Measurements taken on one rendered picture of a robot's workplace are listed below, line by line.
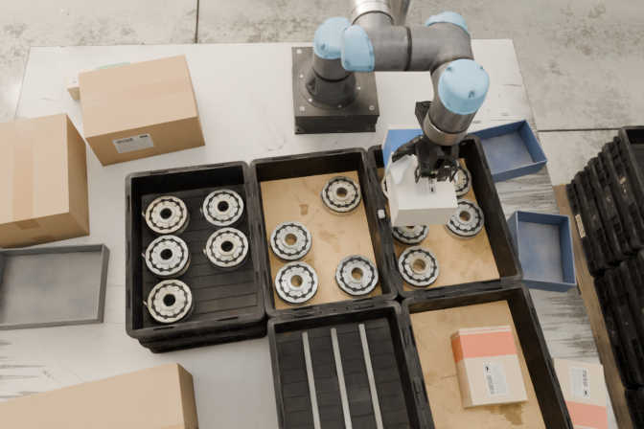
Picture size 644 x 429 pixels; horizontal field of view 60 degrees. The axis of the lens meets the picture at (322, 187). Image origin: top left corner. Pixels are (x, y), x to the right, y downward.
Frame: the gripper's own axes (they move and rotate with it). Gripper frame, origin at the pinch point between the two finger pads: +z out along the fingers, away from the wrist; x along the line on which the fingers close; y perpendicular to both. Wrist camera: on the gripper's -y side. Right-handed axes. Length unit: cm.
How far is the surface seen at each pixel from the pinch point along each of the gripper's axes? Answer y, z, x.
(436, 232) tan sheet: 3.5, 28.4, 10.0
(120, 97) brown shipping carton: -39, 26, -73
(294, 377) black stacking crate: 37, 28, -28
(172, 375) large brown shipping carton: 36, 21, -54
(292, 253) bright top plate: 8.6, 25.2, -27.2
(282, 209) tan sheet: -4.6, 28.5, -29.4
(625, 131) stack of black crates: -39, 52, 87
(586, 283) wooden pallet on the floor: 1, 97, 84
